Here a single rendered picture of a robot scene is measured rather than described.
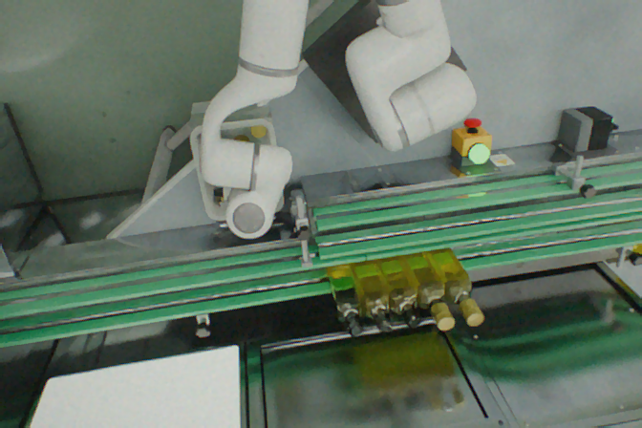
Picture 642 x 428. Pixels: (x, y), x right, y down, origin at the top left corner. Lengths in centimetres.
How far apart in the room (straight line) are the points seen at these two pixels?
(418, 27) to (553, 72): 64
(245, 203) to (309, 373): 46
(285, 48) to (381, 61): 15
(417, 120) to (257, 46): 28
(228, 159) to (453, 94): 36
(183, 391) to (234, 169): 53
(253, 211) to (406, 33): 35
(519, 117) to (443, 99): 54
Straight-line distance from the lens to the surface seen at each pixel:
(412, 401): 109
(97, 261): 128
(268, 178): 81
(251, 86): 75
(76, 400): 125
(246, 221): 83
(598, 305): 143
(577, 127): 138
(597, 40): 142
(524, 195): 122
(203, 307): 121
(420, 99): 85
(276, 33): 73
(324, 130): 123
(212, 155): 81
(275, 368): 117
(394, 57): 79
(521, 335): 130
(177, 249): 124
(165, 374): 122
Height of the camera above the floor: 188
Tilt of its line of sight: 58 degrees down
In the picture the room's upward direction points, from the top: 162 degrees clockwise
